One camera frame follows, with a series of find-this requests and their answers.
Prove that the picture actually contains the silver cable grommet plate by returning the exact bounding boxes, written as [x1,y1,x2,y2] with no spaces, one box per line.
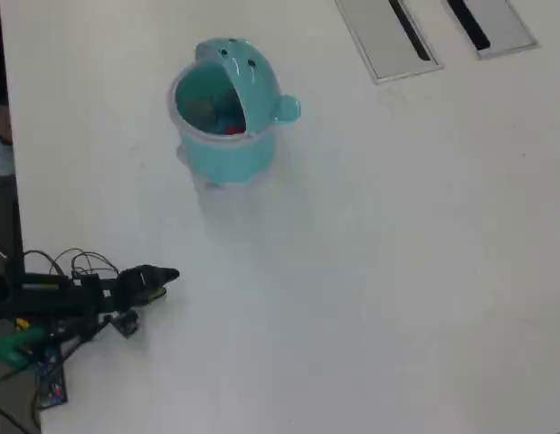
[334,0,444,85]
[441,0,541,61]

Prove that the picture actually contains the black vertical post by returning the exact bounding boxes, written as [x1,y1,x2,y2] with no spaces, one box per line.
[3,178,26,290]

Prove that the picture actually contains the thick black power cable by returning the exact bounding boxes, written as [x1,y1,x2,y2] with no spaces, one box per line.
[0,352,68,430]

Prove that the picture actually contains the grey green crumpled ball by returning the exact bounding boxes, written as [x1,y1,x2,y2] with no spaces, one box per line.
[184,97,217,127]

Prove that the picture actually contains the thin black arm wires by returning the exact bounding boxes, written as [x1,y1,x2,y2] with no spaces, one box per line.
[24,247,122,281]

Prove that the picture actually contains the blue circuit board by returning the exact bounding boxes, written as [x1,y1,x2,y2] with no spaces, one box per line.
[37,343,69,410]

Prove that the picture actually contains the teal whale-shaped bin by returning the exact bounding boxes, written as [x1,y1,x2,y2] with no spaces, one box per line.
[166,38,302,189]

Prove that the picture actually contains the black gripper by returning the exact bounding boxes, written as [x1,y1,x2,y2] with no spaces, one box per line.
[102,264,181,316]

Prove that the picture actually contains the green table clamp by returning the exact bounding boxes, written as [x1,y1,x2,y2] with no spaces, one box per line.
[0,327,48,370]

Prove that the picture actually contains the white grey shoe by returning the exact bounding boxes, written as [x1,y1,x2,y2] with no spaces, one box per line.
[0,135,14,176]

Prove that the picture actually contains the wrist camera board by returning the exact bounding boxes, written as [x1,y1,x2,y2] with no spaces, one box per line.
[110,309,139,339]

